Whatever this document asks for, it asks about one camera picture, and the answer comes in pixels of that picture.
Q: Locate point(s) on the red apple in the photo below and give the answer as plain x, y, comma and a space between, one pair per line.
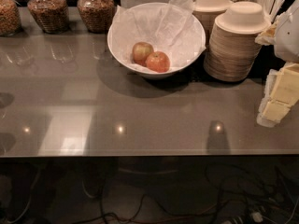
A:
158, 61

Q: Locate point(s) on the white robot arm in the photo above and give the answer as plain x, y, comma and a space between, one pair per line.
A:
284, 35

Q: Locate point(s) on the white ceramic bowl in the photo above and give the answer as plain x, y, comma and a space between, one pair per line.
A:
124, 52

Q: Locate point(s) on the left red-green apple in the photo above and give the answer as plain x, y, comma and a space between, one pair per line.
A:
141, 51

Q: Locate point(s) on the rear stack of paper bowls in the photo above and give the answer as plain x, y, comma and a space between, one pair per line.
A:
206, 12

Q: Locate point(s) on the white power adapter on floor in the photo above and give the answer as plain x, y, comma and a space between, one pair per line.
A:
257, 217

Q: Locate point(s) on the white tissue paper liner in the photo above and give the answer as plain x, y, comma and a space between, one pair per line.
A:
162, 25

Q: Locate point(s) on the right glass snack jar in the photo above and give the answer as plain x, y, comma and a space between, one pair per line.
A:
97, 15

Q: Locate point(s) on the glass snack jar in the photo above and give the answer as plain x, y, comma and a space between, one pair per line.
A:
10, 20
97, 15
50, 15

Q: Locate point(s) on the middle glass snack jar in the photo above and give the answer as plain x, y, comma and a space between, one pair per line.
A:
50, 15

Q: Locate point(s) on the left glass snack jar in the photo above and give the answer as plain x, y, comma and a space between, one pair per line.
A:
10, 20

